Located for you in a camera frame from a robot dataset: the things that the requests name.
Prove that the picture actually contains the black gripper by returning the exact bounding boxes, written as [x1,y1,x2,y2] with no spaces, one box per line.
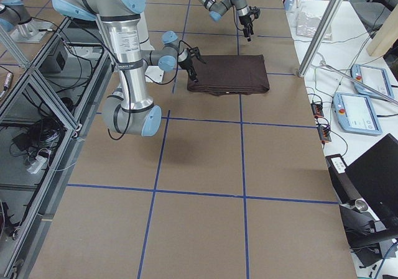
[239,11,261,41]
[179,47,206,83]

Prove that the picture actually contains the dark brown t-shirt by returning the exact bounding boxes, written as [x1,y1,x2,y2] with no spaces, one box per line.
[187,55,270,96]

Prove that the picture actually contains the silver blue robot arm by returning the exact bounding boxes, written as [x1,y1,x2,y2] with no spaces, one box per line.
[52,0,201,137]
[198,0,261,42]

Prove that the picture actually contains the clear plastic bag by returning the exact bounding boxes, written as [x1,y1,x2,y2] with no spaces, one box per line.
[296,11,321,38]

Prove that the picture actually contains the white reacher grabber tool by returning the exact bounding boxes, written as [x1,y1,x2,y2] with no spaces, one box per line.
[320,60,398,106]

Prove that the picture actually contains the orange black connector box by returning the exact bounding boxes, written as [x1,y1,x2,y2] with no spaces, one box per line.
[311,102,325,119]

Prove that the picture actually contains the blue teach pendant near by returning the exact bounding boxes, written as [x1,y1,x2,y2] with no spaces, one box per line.
[333,93,382,136]

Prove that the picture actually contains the blue teach pendant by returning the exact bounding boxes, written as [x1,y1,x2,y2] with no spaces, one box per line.
[351,64,394,99]
[333,93,382,136]

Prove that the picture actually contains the blue teach pendant far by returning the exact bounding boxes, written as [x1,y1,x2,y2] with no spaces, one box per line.
[351,64,394,99]

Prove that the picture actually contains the black laptop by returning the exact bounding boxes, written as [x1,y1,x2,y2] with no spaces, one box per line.
[346,134,397,228]

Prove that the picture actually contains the steel tumbler cup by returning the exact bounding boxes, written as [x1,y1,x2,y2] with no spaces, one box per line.
[353,199,369,213]

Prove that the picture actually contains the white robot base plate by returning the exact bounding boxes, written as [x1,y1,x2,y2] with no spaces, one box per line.
[145,66,164,83]

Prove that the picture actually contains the aluminium frame post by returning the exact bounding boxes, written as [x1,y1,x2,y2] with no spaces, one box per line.
[298,0,343,77]

